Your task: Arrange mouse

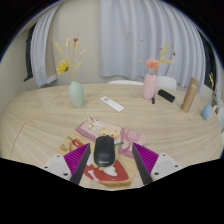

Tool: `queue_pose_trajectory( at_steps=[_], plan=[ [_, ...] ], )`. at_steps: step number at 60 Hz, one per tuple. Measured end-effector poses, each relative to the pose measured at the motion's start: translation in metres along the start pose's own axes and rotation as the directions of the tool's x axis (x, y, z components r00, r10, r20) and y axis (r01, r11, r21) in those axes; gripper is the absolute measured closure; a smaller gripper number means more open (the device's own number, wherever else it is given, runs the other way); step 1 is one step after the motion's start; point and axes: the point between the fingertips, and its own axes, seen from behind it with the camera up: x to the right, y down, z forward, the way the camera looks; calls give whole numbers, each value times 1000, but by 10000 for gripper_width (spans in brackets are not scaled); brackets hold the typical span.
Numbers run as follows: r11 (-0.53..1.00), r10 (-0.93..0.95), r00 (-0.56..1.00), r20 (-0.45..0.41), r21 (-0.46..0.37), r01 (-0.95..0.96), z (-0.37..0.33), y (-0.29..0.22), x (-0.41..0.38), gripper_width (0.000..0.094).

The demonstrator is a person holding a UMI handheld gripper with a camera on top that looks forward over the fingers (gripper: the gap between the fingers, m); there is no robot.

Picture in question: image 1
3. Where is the yellow dried flower bunch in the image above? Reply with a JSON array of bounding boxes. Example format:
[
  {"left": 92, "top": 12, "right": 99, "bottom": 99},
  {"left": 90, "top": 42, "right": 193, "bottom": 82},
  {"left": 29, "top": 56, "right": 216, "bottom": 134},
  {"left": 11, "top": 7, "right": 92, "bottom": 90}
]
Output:
[{"left": 54, "top": 37, "right": 88, "bottom": 83}]

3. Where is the small black box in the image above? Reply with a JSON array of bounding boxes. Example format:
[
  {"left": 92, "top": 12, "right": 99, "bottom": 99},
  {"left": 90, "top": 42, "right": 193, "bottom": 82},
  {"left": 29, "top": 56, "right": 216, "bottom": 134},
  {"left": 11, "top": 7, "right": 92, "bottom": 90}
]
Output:
[{"left": 157, "top": 88, "right": 176, "bottom": 104}]

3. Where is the white remote control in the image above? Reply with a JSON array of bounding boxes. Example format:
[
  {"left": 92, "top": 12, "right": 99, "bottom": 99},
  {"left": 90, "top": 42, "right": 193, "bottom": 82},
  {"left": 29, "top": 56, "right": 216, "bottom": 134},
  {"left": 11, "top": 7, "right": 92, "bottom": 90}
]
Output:
[{"left": 100, "top": 96, "right": 125, "bottom": 113}]

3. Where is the pink vase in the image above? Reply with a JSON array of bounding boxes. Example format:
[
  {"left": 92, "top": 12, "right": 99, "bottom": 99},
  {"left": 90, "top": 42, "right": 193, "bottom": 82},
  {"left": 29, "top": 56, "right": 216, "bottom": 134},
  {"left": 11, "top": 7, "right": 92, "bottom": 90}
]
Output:
[{"left": 142, "top": 72, "right": 158, "bottom": 101}]

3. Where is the white chair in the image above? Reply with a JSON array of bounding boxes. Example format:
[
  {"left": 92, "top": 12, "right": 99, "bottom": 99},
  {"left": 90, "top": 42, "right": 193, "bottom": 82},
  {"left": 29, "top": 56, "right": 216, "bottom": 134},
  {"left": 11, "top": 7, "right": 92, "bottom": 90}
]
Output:
[
  {"left": 156, "top": 75, "right": 178, "bottom": 91},
  {"left": 107, "top": 79, "right": 145, "bottom": 86},
  {"left": 216, "top": 105, "right": 224, "bottom": 133}
]

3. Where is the bronze drink bottle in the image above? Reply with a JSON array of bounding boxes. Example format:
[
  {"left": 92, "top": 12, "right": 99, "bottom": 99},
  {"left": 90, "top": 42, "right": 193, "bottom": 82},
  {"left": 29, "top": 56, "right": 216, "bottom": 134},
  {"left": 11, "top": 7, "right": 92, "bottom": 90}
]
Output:
[{"left": 180, "top": 76, "right": 200, "bottom": 113}]

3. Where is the wide white curtain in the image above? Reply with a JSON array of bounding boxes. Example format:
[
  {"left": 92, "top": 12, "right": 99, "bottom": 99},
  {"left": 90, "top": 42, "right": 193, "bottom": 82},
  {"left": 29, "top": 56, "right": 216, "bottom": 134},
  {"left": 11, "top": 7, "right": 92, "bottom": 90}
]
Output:
[{"left": 97, "top": 0, "right": 206, "bottom": 89}]

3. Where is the dark window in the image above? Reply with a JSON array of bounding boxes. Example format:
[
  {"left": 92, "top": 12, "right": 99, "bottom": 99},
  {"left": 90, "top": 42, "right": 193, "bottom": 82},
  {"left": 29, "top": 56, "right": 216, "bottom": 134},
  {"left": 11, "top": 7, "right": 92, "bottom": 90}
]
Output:
[
  {"left": 198, "top": 29, "right": 218, "bottom": 91},
  {"left": 23, "top": 23, "right": 37, "bottom": 82}
]

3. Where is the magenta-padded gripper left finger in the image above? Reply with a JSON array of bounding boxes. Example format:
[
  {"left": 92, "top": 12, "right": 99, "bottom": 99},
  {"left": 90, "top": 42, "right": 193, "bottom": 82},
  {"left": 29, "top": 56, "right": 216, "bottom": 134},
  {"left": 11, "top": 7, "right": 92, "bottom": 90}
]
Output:
[{"left": 42, "top": 142, "right": 92, "bottom": 186}]

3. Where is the black computer mouse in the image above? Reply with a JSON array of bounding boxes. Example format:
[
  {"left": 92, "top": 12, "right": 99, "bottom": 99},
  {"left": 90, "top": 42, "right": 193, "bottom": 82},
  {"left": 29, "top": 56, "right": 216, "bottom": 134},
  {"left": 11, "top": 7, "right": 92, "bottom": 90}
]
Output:
[{"left": 93, "top": 135, "right": 117, "bottom": 169}]

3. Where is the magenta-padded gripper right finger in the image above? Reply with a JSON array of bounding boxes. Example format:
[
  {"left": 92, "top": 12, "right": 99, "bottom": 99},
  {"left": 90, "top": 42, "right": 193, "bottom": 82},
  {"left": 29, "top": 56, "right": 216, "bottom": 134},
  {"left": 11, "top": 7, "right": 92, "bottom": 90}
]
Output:
[{"left": 131, "top": 142, "right": 183, "bottom": 186}]

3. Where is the blue vase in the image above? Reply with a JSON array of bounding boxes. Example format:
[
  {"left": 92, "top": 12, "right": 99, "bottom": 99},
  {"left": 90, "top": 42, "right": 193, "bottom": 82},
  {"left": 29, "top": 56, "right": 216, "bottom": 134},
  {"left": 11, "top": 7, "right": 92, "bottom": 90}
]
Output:
[{"left": 201, "top": 102, "right": 212, "bottom": 121}]

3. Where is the pale green vase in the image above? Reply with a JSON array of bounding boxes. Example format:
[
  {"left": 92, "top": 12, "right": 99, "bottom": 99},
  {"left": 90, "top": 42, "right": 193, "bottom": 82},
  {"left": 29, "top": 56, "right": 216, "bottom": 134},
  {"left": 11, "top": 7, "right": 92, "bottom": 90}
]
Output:
[{"left": 68, "top": 80, "right": 86, "bottom": 109}]

